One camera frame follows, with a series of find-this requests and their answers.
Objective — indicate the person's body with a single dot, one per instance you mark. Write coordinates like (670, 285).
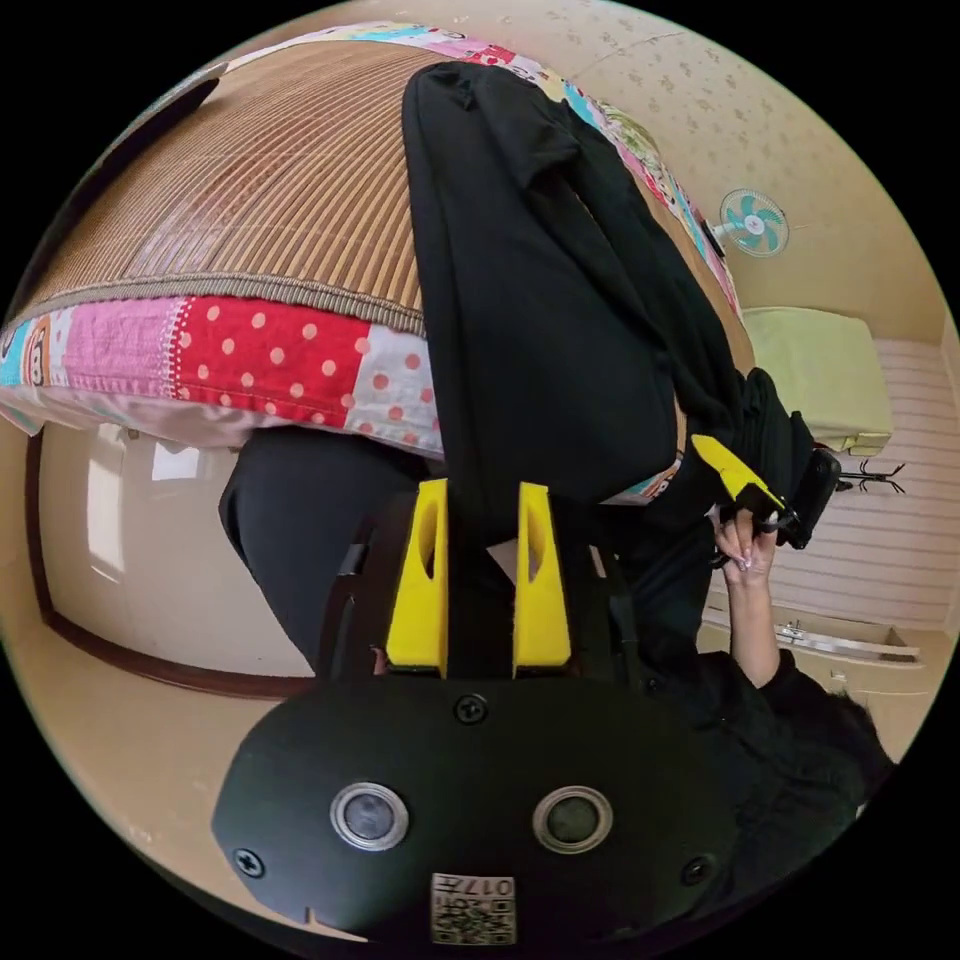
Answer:
(787, 757)

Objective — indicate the person's right hand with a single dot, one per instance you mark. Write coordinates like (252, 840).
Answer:
(745, 551)

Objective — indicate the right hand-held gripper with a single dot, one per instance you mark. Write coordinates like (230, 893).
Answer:
(814, 491)

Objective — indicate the black pants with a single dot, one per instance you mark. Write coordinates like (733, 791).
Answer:
(540, 300)

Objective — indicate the wall fan with teal blades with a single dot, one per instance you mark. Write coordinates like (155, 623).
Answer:
(752, 223)

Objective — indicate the bed with woven mat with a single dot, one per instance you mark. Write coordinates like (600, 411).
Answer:
(225, 187)

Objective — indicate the person's right forearm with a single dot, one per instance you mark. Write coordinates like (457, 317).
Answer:
(752, 630)

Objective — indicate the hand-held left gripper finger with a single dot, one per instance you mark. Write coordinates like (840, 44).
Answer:
(541, 607)

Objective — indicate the black coat stand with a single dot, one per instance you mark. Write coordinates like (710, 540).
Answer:
(872, 475)

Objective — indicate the pale green cupboard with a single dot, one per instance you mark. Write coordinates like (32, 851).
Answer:
(817, 367)

